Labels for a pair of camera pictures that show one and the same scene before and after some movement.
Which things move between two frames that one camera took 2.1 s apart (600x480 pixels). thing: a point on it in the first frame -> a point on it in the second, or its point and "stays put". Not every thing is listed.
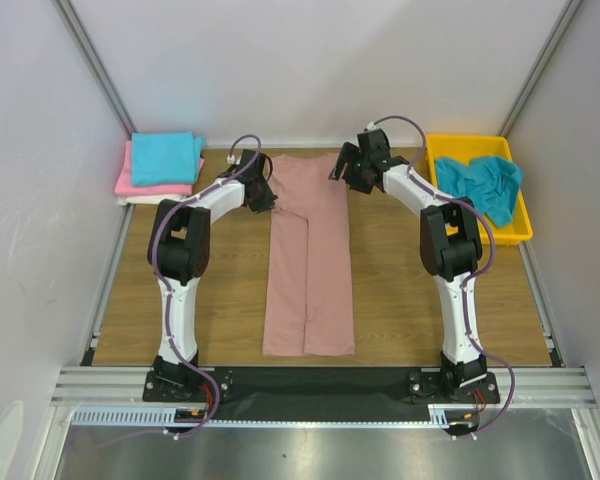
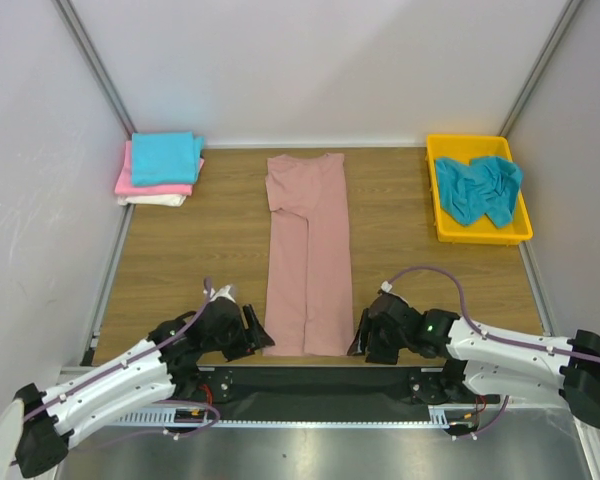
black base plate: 319,393 stays put
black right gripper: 350,163 -> 368,332
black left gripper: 266,203 -> 253,338
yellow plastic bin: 467,147 stays put
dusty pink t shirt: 309,299 stays put
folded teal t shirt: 166,157 stays put
